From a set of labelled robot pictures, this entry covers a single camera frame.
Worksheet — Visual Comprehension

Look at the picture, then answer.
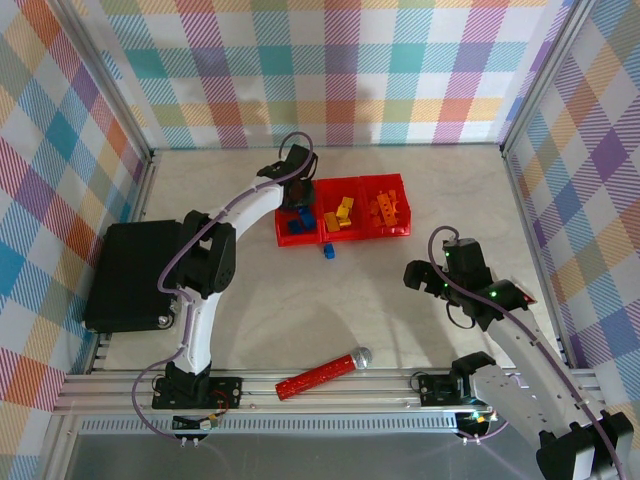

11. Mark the long orange lego piece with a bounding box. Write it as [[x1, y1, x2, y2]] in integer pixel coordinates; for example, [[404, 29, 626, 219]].
[[377, 194, 397, 227]]

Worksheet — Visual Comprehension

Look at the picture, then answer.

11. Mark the red plastic bin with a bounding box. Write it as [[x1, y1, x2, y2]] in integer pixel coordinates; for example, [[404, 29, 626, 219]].
[[359, 172, 414, 239], [315, 175, 372, 244], [274, 182, 324, 249]]

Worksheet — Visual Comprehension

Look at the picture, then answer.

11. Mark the small controller board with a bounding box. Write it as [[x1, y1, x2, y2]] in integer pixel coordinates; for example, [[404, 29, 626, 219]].
[[172, 414, 222, 432], [457, 407, 499, 427]]

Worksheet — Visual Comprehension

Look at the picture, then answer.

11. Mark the red microphone with silver head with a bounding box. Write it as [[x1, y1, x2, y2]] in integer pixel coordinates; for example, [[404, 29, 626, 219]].
[[274, 346, 375, 403]]

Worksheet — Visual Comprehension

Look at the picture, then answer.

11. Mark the black box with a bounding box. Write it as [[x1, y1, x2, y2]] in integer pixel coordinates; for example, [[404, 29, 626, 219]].
[[82, 219, 191, 334]]

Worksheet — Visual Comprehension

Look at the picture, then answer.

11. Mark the perforated metal strip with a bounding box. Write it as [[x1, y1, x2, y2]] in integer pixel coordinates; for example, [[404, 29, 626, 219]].
[[79, 416, 464, 436]]

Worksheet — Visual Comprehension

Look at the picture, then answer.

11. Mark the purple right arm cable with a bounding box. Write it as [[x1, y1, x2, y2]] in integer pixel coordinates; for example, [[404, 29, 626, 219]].
[[428, 225, 629, 480]]

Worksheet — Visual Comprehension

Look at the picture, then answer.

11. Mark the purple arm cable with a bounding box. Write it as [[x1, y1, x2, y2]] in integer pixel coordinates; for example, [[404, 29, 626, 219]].
[[428, 225, 629, 480], [130, 131, 320, 442]]

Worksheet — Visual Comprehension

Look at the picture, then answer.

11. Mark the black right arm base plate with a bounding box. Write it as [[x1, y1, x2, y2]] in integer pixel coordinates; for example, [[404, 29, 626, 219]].
[[418, 374, 454, 407]]

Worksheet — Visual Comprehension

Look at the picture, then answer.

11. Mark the aluminium side rail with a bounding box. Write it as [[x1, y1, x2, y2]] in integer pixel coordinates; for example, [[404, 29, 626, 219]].
[[502, 148, 577, 372], [87, 149, 161, 376]]

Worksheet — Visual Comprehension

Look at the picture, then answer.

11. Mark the aluminium front rail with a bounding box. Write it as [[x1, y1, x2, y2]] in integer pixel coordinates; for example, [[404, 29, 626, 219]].
[[49, 368, 606, 416]]

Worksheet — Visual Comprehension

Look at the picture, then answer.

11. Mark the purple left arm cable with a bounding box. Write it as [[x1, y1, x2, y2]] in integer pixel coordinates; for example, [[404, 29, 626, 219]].
[[130, 131, 320, 442]]

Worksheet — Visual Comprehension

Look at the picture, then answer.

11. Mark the aluminium corner post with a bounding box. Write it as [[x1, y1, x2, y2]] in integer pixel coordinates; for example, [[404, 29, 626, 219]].
[[62, 0, 159, 166], [499, 0, 597, 157]]

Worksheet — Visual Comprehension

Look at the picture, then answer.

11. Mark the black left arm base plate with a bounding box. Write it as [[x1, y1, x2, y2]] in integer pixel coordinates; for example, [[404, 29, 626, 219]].
[[207, 377, 245, 410]]

